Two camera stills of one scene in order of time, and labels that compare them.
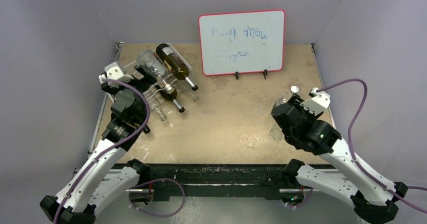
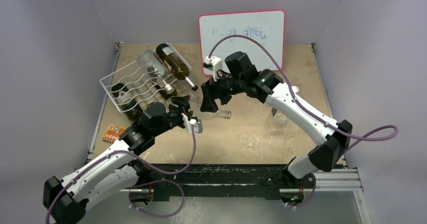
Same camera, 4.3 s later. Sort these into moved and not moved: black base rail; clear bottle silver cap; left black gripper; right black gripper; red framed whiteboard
Moved: right black gripper; left black gripper
Not moved: clear bottle silver cap; red framed whiteboard; black base rail
